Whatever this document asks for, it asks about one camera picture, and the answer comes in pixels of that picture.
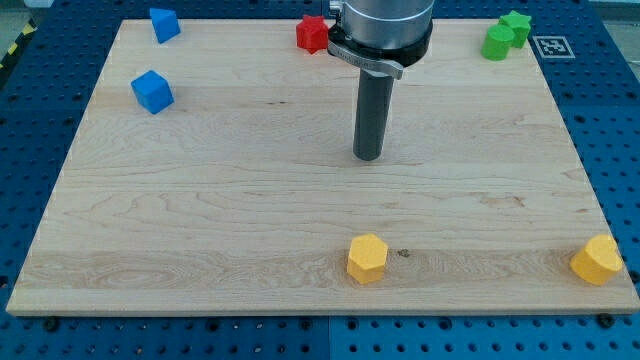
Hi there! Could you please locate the red star block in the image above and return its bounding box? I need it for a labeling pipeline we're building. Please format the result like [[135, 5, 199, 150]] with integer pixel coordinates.
[[296, 15, 329, 54]]

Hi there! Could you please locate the green cylinder block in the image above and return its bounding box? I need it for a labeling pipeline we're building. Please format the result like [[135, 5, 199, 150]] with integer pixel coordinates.
[[481, 24, 515, 61]]

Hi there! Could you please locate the green star block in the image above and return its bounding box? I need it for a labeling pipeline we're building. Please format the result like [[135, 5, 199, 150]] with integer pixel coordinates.
[[498, 10, 532, 48]]

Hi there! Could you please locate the yellow hexagon block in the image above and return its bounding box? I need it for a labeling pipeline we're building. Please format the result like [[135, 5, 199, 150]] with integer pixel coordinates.
[[347, 233, 389, 285]]

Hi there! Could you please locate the wooden board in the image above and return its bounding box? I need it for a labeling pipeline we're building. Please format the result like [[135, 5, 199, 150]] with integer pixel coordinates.
[[7, 20, 639, 317]]

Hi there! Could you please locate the blue triangular prism block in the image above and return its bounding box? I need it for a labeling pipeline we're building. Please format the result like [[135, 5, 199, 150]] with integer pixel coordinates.
[[149, 8, 181, 44]]

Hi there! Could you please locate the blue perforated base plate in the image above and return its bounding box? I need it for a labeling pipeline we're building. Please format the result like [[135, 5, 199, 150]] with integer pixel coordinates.
[[1, 1, 639, 359]]

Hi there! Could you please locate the fiducial marker tag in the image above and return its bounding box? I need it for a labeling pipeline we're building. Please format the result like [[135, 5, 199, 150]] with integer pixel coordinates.
[[533, 35, 575, 59]]

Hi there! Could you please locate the yellow semicircle block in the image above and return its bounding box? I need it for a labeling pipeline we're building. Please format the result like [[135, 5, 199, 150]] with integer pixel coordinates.
[[569, 234, 623, 286]]

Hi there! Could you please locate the blue cube block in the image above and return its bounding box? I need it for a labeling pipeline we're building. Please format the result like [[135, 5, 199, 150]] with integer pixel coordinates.
[[131, 70, 174, 114]]

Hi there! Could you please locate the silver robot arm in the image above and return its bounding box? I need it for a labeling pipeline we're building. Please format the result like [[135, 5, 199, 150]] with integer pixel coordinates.
[[328, 0, 435, 80]]

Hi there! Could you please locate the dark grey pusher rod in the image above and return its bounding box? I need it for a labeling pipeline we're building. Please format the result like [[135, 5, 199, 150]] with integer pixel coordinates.
[[353, 69, 394, 161]]

